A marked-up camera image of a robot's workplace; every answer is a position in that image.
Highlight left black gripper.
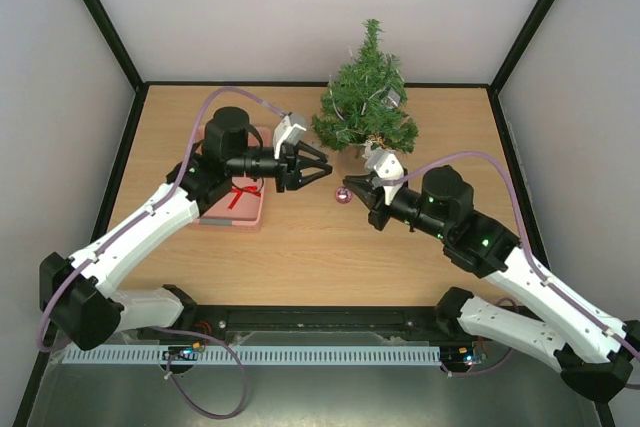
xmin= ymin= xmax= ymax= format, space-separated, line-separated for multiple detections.
xmin=227 ymin=141 xmax=332 ymax=194

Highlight pink bauble ornament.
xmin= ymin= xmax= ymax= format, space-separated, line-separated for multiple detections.
xmin=334 ymin=186 xmax=353 ymax=204

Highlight silver reindeer ornament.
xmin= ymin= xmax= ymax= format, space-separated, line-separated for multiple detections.
xmin=362 ymin=135 xmax=389 ymax=159

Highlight pink plastic basket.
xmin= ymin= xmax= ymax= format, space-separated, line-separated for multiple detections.
xmin=185 ymin=125 xmax=272 ymax=231

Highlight small green christmas tree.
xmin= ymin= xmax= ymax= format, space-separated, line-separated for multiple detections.
xmin=311 ymin=19 xmax=419 ymax=176

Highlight clear led string lights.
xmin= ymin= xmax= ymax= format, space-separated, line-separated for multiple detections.
xmin=312 ymin=48 xmax=408 ymax=150

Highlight silver gift box ornament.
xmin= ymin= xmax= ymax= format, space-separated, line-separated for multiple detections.
xmin=382 ymin=89 xmax=401 ymax=109

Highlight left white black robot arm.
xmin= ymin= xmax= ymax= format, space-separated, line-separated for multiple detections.
xmin=39 ymin=106 xmax=332 ymax=350

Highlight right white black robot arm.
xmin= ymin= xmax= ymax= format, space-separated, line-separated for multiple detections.
xmin=343 ymin=165 xmax=639 ymax=403

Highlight red ribbon bow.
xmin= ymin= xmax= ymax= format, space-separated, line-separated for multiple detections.
xmin=228 ymin=186 xmax=262 ymax=210

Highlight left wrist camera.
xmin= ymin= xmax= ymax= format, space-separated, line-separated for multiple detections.
xmin=273 ymin=113 xmax=307 ymax=159

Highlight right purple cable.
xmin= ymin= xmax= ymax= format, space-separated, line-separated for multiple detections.
xmin=394 ymin=150 xmax=640 ymax=391

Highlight black frame rail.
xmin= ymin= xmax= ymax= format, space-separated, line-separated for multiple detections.
xmin=134 ymin=304 xmax=551 ymax=346

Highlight light blue cable duct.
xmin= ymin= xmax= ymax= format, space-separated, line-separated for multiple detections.
xmin=61 ymin=345 xmax=441 ymax=366

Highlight purple cable loop front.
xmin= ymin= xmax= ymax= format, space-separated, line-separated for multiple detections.
xmin=162 ymin=330 xmax=249 ymax=420

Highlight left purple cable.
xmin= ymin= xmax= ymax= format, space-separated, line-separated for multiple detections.
xmin=35 ymin=86 xmax=289 ymax=353

